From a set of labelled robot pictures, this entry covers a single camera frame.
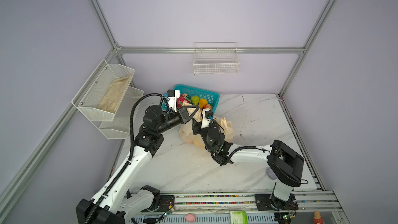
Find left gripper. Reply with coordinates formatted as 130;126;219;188
157;105;199;135

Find beige plastic bag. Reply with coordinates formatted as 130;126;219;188
179;110;234;149

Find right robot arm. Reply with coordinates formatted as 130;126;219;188
192;110;305;203

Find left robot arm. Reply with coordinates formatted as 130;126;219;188
76;90;194;224

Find orange mango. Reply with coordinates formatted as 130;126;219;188
198;99;208;109

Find green pear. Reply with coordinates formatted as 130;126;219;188
190;95;201;105

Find teal plastic basket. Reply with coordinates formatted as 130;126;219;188
174;84;220;113

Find red dragon fruit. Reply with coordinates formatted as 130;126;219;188
177;93;191;107

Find grey sponge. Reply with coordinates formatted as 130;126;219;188
266;167;277;180

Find white mesh lower shelf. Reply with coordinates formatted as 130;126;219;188
94;87;144;140

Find white mesh shelf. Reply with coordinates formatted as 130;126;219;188
72;60;135;122
94;87;144;140

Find beige cloth in shelf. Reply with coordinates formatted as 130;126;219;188
97;75;132;114

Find green box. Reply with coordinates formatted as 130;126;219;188
230;211;248;224

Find pink pig toy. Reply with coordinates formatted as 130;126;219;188
184;214;197;223

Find white mesh upper shelf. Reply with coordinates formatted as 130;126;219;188
72;60;135;122

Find white wire wall basket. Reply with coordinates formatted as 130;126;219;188
193;42;240;75

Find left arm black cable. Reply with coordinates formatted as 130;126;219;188
82;93;164;224

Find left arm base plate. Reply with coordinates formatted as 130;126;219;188
153;195;175;213

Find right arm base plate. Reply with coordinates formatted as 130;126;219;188
255;194;299;212

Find aluminium front rail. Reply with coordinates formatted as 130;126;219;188
81;190;350;224

